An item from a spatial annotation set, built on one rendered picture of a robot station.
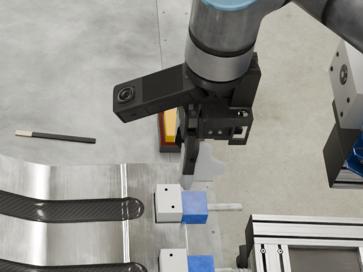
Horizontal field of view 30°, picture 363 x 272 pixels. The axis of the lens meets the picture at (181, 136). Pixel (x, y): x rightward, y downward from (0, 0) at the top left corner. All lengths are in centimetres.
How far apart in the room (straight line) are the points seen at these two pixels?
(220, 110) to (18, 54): 62
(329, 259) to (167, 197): 91
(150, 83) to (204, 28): 14
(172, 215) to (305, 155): 133
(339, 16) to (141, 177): 46
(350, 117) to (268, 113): 123
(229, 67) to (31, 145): 55
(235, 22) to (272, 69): 183
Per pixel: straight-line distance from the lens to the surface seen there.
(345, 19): 71
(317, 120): 239
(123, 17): 142
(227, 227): 207
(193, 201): 102
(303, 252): 183
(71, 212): 103
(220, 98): 80
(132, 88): 82
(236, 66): 73
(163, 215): 99
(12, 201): 102
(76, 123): 122
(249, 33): 71
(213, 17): 69
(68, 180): 105
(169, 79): 80
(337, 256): 186
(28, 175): 105
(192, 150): 82
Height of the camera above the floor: 176
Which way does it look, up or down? 52 degrees down
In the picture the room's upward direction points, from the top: 10 degrees clockwise
